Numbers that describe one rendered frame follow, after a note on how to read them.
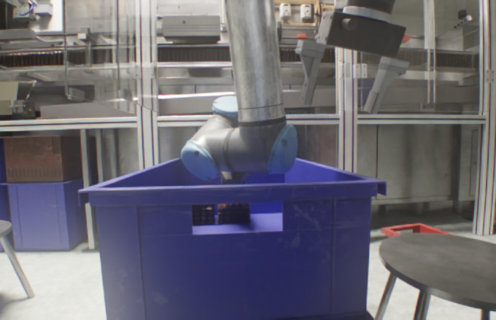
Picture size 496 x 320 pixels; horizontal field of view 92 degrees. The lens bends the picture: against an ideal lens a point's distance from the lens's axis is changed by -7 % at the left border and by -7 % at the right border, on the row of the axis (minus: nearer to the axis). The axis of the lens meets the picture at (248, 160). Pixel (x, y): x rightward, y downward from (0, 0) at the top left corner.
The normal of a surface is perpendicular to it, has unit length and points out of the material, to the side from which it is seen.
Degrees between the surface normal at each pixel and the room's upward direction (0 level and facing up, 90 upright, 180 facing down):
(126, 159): 90
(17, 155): 90
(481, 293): 0
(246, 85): 102
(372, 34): 114
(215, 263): 90
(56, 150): 90
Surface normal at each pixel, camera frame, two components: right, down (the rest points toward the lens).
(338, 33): 0.11, 0.46
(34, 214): 0.07, 0.07
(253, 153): -0.49, 0.26
